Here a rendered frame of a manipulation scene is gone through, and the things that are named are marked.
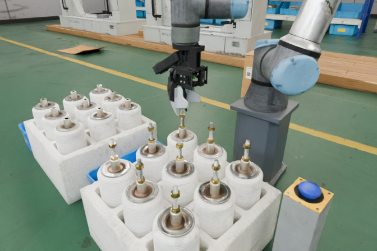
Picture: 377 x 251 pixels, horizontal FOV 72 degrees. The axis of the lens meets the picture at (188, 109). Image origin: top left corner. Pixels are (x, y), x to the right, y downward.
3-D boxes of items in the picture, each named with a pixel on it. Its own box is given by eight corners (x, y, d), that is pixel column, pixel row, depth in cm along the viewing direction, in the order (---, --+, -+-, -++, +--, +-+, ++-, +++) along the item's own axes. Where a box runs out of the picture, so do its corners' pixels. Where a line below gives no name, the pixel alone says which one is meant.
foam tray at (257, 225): (184, 176, 103) (183, 137, 95) (273, 237, 77) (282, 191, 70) (90, 235, 78) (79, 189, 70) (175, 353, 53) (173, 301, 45)
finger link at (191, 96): (198, 115, 77) (195, 88, 72) (183, 110, 81) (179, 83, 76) (204, 111, 79) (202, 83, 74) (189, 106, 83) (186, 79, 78)
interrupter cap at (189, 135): (184, 128, 87) (184, 126, 87) (198, 138, 82) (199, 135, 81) (165, 135, 83) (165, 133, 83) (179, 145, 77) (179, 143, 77)
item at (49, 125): (72, 146, 109) (64, 107, 102) (82, 156, 103) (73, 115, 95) (48, 155, 103) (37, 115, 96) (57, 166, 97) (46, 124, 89)
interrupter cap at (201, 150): (205, 162, 70) (205, 160, 70) (192, 148, 76) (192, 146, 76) (228, 155, 73) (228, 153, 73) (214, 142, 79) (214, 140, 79)
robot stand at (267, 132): (246, 152, 118) (253, 90, 105) (286, 168, 107) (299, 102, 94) (224, 172, 105) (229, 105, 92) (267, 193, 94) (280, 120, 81)
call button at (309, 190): (302, 185, 53) (304, 177, 52) (322, 195, 50) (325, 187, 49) (293, 195, 50) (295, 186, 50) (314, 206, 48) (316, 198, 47)
